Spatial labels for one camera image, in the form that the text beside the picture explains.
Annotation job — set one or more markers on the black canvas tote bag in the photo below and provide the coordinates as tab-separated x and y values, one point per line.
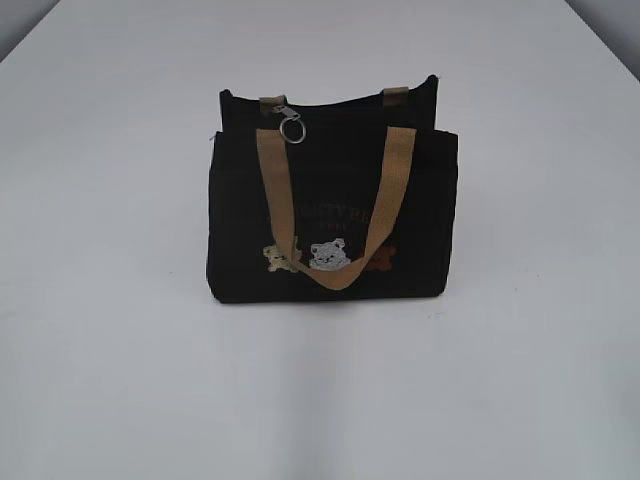
334	165

